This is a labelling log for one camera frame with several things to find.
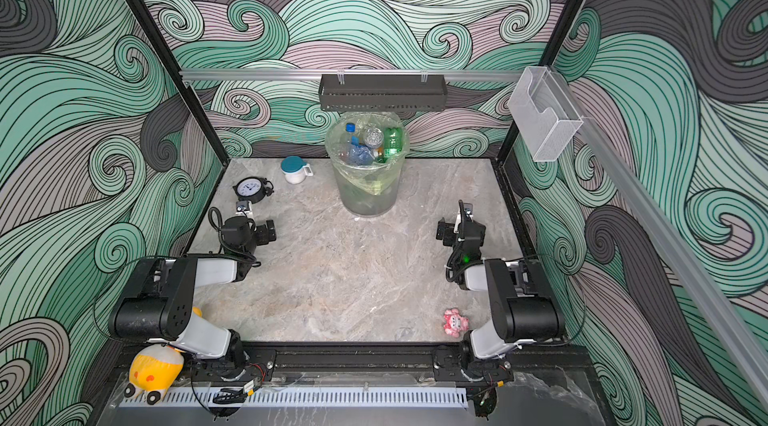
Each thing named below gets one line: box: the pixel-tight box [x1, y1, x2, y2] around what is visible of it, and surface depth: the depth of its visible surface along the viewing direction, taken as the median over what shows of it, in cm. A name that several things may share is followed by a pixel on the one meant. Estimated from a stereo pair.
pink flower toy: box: [443, 308, 469, 338], surface depth 79 cm
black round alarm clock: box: [232, 177, 275, 204], surface depth 109 cm
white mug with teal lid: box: [280, 155, 313, 185], surface depth 113 cm
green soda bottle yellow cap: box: [383, 128, 403, 157], surface depth 93 cm
